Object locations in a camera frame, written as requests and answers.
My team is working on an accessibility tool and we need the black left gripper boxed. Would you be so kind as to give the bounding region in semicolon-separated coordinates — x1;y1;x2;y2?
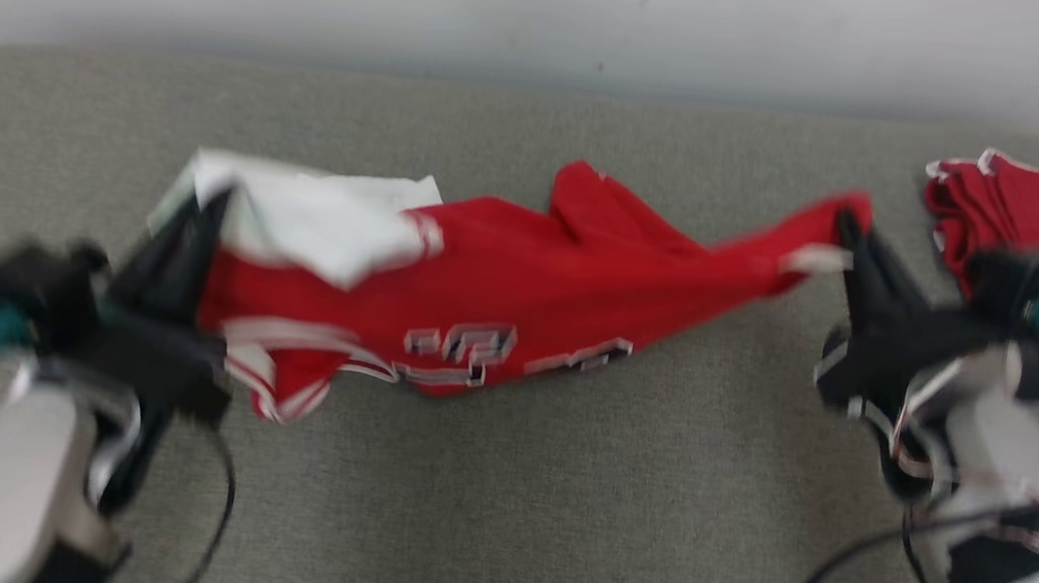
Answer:
74;174;255;424

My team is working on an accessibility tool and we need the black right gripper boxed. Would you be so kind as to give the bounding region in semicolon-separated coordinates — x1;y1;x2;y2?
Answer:
811;208;1009;435

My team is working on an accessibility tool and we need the red white basketball jersey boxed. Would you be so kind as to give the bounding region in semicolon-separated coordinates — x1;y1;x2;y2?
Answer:
126;110;877;489

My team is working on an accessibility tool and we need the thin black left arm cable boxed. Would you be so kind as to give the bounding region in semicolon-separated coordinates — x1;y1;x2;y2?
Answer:
171;419;247;583

